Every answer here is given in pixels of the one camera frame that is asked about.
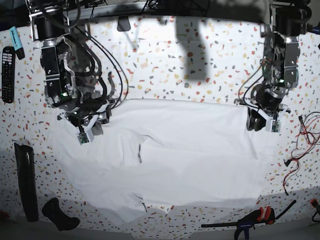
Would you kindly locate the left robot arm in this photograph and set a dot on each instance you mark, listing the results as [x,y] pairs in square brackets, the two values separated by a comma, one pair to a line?
[288,20]

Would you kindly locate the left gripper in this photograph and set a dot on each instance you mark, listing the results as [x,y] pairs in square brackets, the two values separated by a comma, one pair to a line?
[267,105]

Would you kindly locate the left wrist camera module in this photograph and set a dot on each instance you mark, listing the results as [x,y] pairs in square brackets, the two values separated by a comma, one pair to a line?
[273,126]

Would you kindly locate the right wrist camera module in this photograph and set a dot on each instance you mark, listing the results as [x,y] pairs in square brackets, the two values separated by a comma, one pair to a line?
[85,137]

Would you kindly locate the black orange bar clamp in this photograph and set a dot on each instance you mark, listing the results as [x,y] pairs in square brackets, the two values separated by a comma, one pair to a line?
[244,224]

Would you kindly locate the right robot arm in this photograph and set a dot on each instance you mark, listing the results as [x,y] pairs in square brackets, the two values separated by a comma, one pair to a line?
[51,22]

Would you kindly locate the orange black clamp at edge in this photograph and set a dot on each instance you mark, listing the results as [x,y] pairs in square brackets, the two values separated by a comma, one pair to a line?
[315,205]

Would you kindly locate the grey camera stand base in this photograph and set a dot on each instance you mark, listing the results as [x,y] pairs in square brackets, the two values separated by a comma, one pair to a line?
[123,24]

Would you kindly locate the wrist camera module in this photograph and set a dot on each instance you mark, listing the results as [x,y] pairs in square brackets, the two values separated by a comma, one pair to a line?
[85,137]
[273,126]

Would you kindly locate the long black pouch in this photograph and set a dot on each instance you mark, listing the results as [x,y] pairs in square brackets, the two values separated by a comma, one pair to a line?
[24,156]

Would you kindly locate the white T-shirt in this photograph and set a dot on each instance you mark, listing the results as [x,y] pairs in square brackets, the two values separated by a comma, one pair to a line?
[163,152]

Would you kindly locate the blue highlighter marker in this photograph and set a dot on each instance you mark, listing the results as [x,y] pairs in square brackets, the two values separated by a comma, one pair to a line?
[16,42]

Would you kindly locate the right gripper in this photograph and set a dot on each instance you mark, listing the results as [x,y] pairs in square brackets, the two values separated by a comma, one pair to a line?
[83,113]

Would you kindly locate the black TV remote control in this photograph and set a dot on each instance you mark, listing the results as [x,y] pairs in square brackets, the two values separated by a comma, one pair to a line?
[8,74]

